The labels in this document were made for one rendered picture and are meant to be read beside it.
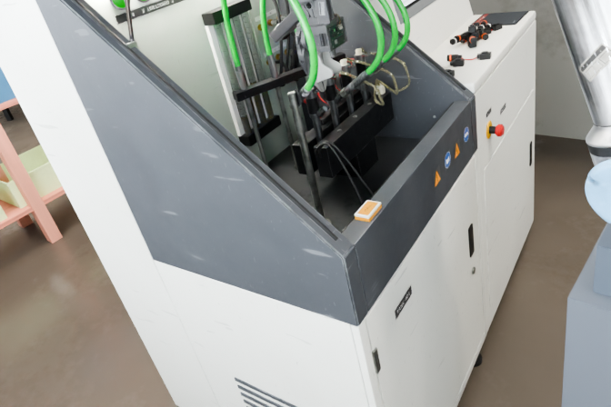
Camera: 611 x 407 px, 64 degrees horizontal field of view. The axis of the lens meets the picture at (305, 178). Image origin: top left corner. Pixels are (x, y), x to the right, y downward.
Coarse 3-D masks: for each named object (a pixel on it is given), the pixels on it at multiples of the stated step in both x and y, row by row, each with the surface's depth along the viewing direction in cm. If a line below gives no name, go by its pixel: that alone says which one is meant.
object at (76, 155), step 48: (0, 0) 99; (0, 48) 109; (48, 48) 98; (48, 96) 108; (48, 144) 120; (96, 144) 107; (96, 192) 119; (96, 240) 134; (144, 240) 118; (144, 288) 133; (144, 336) 153; (192, 384) 151
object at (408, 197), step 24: (456, 120) 118; (432, 144) 109; (408, 168) 102; (432, 168) 109; (456, 168) 122; (384, 192) 96; (408, 192) 99; (432, 192) 110; (384, 216) 91; (408, 216) 101; (360, 240) 85; (384, 240) 93; (408, 240) 102; (360, 264) 86; (384, 264) 94; (384, 288) 95
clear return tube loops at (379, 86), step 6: (372, 54) 129; (348, 60) 124; (354, 60) 125; (396, 60) 126; (342, 72) 119; (408, 78) 127; (372, 84) 116; (378, 84) 132; (384, 84) 130; (396, 84) 122; (408, 84) 129; (378, 90) 116; (384, 90) 133; (390, 90) 130; (396, 90) 123; (402, 90) 129; (378, 96) 117; (378, 102) 121
